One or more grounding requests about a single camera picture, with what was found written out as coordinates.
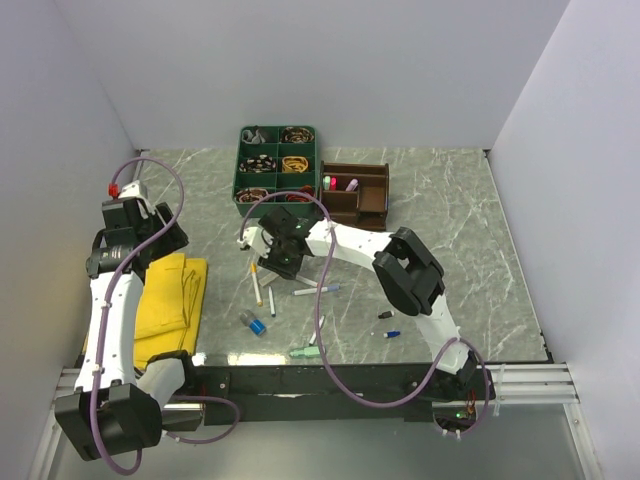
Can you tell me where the orange capped white pen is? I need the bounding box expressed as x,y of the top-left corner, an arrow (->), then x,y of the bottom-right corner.
296,275 -> 318,288

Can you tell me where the blue capped white pen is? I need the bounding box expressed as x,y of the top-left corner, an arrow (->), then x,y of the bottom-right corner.
292,284 -> 340,296

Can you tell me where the brown wooden desk organizer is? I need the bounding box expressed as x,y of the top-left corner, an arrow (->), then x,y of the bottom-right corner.
319,162 -> 390,231

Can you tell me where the lilac pastel highlighter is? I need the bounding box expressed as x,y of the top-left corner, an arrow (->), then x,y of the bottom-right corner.
346,179 -> 359,192

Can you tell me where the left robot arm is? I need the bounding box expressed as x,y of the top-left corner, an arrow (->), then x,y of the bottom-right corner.
54,197 -> 200,461

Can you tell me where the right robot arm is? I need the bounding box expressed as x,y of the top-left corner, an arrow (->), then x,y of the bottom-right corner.
239,207 -> 491,399

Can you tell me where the small grey eraser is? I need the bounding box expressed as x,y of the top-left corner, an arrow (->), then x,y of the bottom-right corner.
259,273 -> 277,287

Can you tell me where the yellow capped white pen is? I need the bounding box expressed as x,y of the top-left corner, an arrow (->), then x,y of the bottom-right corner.
250,262 -> 264,307

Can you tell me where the short blue tipped pen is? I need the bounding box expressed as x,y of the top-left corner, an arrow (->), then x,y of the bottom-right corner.
268,285 -> 277,318

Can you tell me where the blue capped glue stick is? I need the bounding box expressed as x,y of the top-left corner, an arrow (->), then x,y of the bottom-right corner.
239,310 -> 266,336

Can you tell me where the yellow cloth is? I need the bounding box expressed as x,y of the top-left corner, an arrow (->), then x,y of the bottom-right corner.
82,251 -> 209,372

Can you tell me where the uncapped white marker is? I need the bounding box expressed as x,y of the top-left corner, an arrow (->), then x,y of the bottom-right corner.
308,314 -> 327,347

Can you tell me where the green compartment tray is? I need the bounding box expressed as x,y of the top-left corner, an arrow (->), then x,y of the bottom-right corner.
231,125 -> 320,218

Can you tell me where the short mint green highlighter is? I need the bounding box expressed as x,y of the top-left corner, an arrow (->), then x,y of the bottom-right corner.
289,345 -> 321,359

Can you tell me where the black base bar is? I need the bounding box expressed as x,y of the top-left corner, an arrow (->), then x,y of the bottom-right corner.
138,363 -> 496,426

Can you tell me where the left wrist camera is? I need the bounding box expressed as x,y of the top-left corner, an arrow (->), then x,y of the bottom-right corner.
108,180 -> 148,202

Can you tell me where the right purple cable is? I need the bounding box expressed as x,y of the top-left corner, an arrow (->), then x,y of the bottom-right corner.
238,190 -> 494,437

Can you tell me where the purple cable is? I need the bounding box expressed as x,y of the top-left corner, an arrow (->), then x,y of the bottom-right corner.
238,190 -> 494,437
87,157 -> 241,475

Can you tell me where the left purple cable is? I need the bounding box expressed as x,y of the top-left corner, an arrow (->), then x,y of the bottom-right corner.
87,157 -> 241,475

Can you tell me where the aluminium rail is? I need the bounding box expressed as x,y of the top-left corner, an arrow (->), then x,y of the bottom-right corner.
49,363 -> 581,410

